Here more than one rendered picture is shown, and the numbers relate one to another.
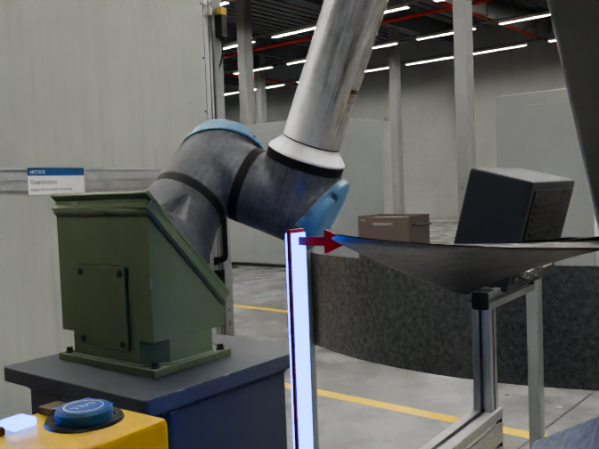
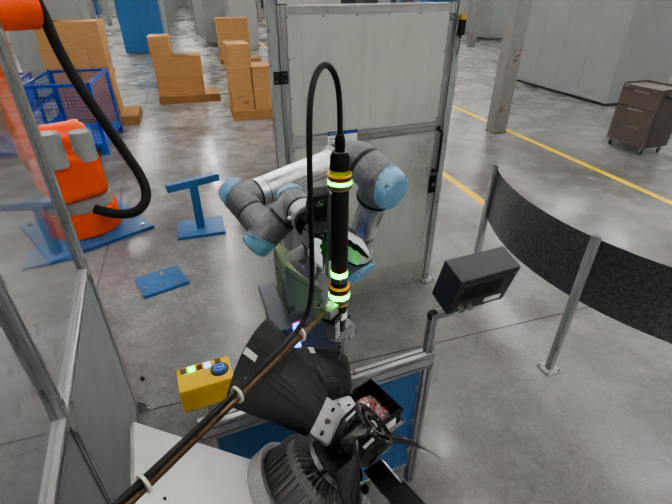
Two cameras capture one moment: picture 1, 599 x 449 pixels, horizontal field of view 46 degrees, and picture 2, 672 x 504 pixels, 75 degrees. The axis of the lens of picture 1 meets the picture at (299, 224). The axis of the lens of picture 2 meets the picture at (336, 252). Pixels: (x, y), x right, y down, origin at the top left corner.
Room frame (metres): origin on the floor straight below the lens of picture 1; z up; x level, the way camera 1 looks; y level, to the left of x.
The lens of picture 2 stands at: (-0.11, -0.66, 2.09)
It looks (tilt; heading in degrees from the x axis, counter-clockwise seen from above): 32 degrees down; 32
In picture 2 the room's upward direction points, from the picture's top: straight up
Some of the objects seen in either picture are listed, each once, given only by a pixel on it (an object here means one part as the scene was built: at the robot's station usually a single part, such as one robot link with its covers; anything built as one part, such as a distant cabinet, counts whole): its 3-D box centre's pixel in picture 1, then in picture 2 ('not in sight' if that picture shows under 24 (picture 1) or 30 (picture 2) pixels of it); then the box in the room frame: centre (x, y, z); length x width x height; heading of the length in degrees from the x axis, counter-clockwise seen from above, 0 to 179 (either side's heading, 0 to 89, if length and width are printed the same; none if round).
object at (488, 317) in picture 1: (484, 349); (430, 331); (1.13, -0.29, 0.96); 0.03 x 0.03 x 0.20; 55
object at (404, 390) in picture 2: not in sight; (326, 451); (0.78, -0.04, 0.45); 0.82 x 0.02 x 0.66; 145
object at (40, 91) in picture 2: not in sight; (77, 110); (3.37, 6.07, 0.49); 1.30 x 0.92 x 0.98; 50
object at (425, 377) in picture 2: not in sight; (416, 426); (1.13, -0.29, 0.39); 0.04 x 0.04 x 0.78; 55
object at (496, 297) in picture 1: (504, 290); (456, 308); (1.22, -0.35, 1.04); 0.24 x 0.03 x 0.03; 145
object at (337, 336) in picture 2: not in sight; (336, 316); (0.48, -0.28, 1.49); 0.09 x 0.07 x 0.10; 0
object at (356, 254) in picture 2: not in sight; (355, 253); (0.53, -0.29, 1.63); 0.09 x 0.03 x 0.06; 76
